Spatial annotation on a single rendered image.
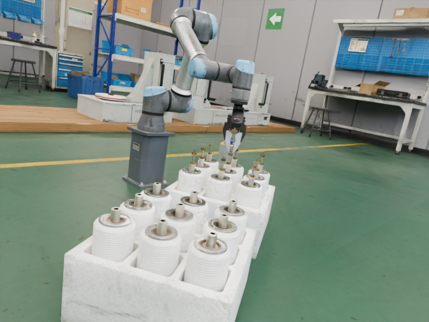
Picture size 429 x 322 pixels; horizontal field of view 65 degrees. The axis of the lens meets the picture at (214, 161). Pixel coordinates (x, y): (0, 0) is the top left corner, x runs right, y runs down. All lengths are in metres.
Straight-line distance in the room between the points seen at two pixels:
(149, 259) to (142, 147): 1.07
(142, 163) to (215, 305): 1.17
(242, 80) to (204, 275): 0.81
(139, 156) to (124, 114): 1.63
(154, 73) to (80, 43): 4.10
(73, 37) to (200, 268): 7.07
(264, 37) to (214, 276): 7.01
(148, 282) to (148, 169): 1.10
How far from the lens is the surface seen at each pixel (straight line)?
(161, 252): 0.77
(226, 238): 0.84
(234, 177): 1.37
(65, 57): 6.71
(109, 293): 0.83
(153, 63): 3.72
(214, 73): 1.38
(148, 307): 0.81
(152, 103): 1.78
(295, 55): 7.06
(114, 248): 0.82
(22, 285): 1.09
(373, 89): 5.79
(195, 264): 0.75
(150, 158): 1.80
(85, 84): 5.74
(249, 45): 7.79
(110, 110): 3.32
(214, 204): 1.24
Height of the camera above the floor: 0.60
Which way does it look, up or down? 13 degrees down
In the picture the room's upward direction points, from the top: 9 degrees clockwise
